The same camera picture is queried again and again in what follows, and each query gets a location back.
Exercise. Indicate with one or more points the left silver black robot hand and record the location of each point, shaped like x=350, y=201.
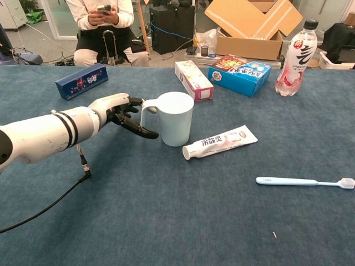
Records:
x=111, y=105

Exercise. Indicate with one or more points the white toothpaste tube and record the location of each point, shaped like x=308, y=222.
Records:
x=219, y=142

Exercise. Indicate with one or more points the light blue toothbrush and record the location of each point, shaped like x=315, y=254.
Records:
x=285, y=181

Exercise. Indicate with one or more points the dark blue toothpaste box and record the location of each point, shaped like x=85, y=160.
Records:
x=80, y=83

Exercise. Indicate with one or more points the white pink toothpaste box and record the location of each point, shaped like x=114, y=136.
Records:
x=191, y=77

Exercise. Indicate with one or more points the metal stool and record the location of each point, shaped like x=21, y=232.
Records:
x=109, y=44

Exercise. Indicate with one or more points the wooden easel leg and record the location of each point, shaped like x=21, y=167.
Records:
x=142, y=27

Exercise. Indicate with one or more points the seated person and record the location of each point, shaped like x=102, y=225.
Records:
x=83, y=14

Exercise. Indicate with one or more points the dark blue machine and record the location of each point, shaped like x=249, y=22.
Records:
x=27, y=58

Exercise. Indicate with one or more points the smartphone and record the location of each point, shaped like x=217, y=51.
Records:
x=104, y=9

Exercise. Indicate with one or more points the small black device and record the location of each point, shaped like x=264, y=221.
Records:
x=191, y=50

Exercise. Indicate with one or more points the black computer case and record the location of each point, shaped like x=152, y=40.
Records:
x=172, y=27

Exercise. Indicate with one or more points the blue table mat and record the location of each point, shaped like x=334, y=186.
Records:
x=111, y=207

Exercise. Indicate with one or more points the white plastic bag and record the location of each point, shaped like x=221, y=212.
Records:
x=206, y=38

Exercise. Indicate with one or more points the green bag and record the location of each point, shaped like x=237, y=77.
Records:
x=34, y=16

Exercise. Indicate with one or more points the blue snack box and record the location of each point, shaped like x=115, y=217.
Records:
x=238, y=79

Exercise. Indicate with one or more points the white cabinet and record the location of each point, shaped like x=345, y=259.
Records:
x=11, y=16

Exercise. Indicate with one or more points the open cardboard box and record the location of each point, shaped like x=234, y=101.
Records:
x=249, y=47

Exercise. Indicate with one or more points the pink drink bottle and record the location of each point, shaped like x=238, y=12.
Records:
x=296, y=61

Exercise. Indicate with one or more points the small white scrap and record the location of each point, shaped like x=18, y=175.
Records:
x=274, y=235

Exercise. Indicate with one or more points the white plastic crate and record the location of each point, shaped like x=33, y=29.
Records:
x=325, y=62

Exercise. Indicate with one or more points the black cloth heap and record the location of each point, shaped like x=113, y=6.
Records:
x=338, y=38

